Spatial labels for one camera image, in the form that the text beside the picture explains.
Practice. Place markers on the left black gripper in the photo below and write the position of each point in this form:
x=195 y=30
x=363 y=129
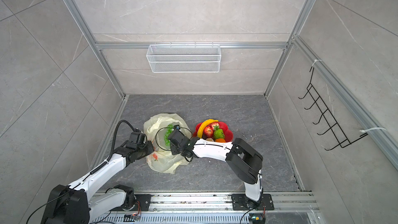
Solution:
x=150 y=147

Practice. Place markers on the red flower-shaped plastic bowl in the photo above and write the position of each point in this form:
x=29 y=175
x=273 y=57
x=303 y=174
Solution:
x=228 y=133

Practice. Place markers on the white wire mesh basket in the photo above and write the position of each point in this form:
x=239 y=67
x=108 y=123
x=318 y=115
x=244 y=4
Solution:
x=187 y=58

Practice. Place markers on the green fake fruit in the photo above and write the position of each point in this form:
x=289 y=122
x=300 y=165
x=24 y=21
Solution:
x=218 y=134

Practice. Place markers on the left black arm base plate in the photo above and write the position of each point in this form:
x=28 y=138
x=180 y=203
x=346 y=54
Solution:
x=138 y=202

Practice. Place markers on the orange fake tangerine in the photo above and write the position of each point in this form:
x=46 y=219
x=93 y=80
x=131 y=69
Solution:
x=220 y=140

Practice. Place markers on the red fake apple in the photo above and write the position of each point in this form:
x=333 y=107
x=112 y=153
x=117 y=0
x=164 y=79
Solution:
x=215 y=126

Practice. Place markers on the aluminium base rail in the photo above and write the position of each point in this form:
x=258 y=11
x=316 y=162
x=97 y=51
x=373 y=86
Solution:
x=203 y=208

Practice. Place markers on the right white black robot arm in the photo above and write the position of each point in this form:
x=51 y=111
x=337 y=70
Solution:
x=243 y=159

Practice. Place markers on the cream plastic bag orange print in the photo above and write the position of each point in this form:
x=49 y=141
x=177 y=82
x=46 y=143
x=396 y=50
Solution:
x=162 y=159

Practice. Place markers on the green fake grape bunch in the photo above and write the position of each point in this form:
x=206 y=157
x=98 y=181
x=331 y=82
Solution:
x=168 y=130

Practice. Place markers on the black wire hook rack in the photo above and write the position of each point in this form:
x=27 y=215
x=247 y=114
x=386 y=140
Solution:
x=327 y=117

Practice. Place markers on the white zip tie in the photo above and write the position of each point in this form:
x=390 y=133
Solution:
x=372 y=129

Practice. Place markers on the red fake strawberry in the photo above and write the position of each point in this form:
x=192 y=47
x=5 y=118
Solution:
x=208 y=132

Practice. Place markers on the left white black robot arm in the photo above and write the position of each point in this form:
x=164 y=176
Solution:
x=76 y=203

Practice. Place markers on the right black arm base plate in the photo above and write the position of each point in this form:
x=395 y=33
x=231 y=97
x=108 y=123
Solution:
x=241 y=202

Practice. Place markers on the yellow fake banana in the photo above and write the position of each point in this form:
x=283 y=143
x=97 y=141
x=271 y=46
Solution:
x=203 y=125

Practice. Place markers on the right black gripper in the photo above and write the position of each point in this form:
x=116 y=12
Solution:
x=173 y=150

